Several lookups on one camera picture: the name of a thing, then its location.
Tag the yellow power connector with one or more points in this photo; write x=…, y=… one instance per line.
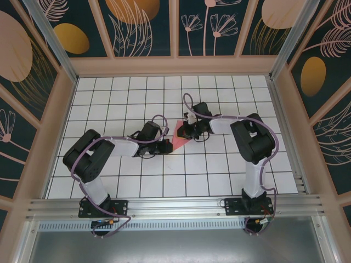
x=111, y=221
x=257, y=220

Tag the aluminium side rail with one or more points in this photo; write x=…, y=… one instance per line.
x=288, y=137

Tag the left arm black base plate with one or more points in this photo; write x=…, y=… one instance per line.
x=120, y=205

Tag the pink paper sheet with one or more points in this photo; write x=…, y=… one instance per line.
x=179, y=143

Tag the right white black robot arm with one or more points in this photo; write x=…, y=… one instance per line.
x=257, y=148

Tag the aluminium mounting rail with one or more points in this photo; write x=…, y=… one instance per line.
x=175, y=204

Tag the aluminium corner post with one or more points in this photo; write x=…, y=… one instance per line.
x=52, y=41
x=293, y=41

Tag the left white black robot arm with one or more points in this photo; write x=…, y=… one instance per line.
x=91, y=171

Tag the grey metal sheet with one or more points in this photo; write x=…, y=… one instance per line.
x=175, y=246

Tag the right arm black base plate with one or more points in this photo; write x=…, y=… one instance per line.
x=233, y=205

